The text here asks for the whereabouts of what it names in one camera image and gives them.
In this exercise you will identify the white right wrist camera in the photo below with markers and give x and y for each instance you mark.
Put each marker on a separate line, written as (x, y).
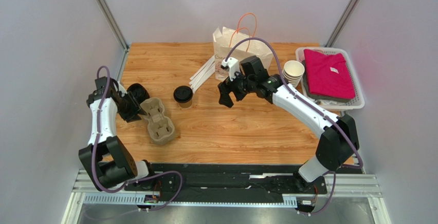
(232, 66)

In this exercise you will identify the stack of paper cups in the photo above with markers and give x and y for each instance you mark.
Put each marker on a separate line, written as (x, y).
(293, 72)

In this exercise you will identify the aluminium frame rail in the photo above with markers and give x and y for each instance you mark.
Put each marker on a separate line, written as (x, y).
(354, 197)

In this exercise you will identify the white paper takeout bag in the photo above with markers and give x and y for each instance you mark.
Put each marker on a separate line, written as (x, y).
(224, 39)

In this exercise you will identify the black plastic cup lid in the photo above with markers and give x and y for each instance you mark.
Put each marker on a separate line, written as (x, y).
(183, 94)

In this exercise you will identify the pink folded t-shirt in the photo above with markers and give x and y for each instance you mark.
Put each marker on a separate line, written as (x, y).
(311, 55)

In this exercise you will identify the stack of black lids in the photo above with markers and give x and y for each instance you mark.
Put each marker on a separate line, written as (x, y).
(138, 92)

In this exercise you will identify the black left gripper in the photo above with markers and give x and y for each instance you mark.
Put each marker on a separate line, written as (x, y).
(131, 115)

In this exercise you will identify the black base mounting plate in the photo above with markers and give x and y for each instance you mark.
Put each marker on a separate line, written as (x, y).
(226, 183)

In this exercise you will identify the white crumpled cloth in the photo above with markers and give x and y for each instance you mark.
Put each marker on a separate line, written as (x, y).
(327, 102)

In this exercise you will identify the cardboard cup carrier tray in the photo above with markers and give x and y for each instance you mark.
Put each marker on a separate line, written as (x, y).
(160, 127)

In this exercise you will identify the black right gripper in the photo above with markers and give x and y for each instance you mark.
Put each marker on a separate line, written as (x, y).
(234, 86)

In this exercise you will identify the white wrapped straws bundle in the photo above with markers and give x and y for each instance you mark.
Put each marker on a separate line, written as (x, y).
(202, 75)

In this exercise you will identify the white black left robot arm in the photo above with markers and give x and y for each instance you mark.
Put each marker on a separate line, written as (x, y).
(105, 159)

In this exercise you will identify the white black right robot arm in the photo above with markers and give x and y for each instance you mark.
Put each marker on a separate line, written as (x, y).
(338, 140)

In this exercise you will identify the white plastic laundry basket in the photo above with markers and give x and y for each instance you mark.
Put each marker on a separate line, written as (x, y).
(358, 101)

